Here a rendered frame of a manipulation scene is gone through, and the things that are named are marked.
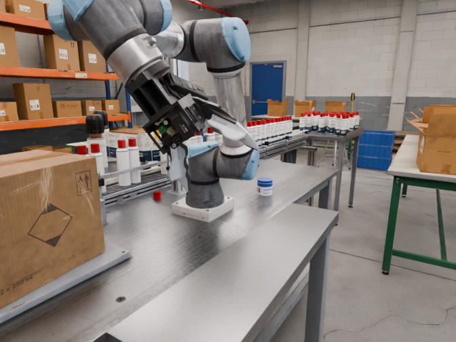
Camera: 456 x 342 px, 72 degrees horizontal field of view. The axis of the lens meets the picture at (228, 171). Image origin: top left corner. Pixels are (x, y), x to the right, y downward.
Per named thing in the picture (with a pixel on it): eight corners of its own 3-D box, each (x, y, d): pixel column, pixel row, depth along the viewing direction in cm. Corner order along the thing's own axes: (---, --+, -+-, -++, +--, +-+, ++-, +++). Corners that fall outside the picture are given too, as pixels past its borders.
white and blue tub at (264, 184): (259, 191, 150) (260, 176, 148) (274, 192, 147) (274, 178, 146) (254, 195, 144) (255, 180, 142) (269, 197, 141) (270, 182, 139)
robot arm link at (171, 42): (173, 26, 100) (36, -21, 55) (205, 23, 96) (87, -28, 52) (175, 64, 103) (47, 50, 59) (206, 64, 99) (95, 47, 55)
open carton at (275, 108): (263, 116, 699) (264, 99, 690) (273, 115, 736) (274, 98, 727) (280, 117, 675) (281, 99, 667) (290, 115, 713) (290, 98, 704)
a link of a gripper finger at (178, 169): (163, 201, 53) (159, 150, 50) (175, 186, 59) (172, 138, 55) (181, 203, 53) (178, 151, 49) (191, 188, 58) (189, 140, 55)
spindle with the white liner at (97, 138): (102, 171, 167) (96, 113, 160) (112, 173, 162) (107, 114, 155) (86, 174, 160) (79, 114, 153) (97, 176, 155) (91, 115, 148)
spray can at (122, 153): (125, 183, 144) (122, 138, 139) (133, 184, 141) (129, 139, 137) (116, 186, 140) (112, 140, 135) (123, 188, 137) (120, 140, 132)
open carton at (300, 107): (290, 117, 668) (291, 99, 659) (298, 116, 702) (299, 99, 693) (310, 118, 644) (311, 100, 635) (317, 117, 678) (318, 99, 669)
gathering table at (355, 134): (305, 196, 403) (309, 123, 381) (356, 205, 369) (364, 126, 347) (280, 214, 345) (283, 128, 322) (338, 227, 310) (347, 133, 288)
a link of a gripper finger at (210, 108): (229, 141, 52) (180, 123, 52) (231, 138, 53) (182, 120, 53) (238, 115, 50) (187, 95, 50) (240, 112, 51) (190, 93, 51)
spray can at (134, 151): (136, 180, 148) (132, 137, 144) (143, 182, 146) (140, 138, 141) (127, 183, 144) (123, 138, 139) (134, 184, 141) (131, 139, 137)
